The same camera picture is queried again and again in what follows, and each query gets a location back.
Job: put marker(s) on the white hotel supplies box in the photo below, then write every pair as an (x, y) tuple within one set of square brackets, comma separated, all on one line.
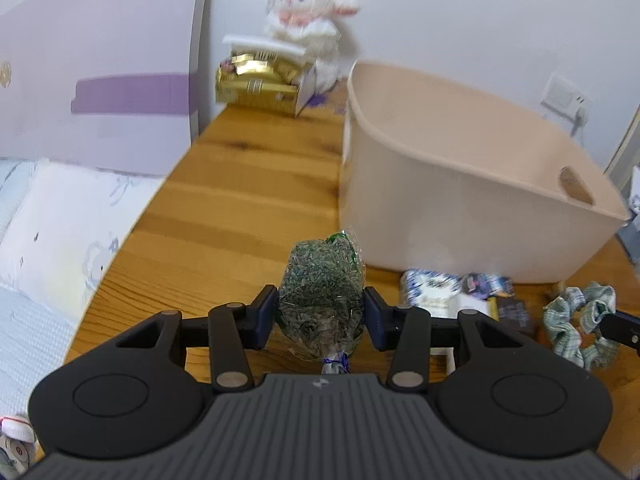
[(452, 333)]

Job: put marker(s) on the beige plastic storage bin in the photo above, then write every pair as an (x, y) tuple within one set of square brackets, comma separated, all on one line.
[(444, 177)]

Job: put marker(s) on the blue white tissue pack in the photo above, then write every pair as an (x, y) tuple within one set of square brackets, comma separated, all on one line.
[(428, 289)]

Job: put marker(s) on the white wall socket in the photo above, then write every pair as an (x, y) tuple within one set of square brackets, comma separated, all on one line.
[(564, 98)]

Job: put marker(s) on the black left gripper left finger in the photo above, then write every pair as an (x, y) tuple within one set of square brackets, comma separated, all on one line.
[(150, 385)]

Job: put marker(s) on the gold tissue pack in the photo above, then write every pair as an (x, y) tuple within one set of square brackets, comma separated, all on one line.
[(264, 81)]

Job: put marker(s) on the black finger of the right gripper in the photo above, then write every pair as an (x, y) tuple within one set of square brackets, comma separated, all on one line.
[(623, 328)]

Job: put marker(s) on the light blue bedsheet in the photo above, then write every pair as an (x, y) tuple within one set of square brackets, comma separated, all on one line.
[(34, 339)]

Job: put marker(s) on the white pillow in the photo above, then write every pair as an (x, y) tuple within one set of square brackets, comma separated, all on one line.
[(67, 231)]

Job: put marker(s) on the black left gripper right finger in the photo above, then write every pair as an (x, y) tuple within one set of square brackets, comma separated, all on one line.
[(513, 397)]

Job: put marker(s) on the white plush lamb toy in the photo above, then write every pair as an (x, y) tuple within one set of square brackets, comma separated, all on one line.
[(310, 25)]

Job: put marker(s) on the dark printed small packet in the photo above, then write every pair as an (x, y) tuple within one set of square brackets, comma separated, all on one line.
[(483, 286)]

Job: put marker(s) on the white shelf frame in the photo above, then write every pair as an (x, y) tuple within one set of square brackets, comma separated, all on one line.
[(621, 167)]

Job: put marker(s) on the green dried herb sachet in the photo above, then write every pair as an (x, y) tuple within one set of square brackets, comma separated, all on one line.
[(321, 307)]

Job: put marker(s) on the green plaid scrunchie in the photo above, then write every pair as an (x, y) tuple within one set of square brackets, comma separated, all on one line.
[(572, 323)]

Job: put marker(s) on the black small box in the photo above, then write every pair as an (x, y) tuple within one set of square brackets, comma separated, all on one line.
[(513, 314)]

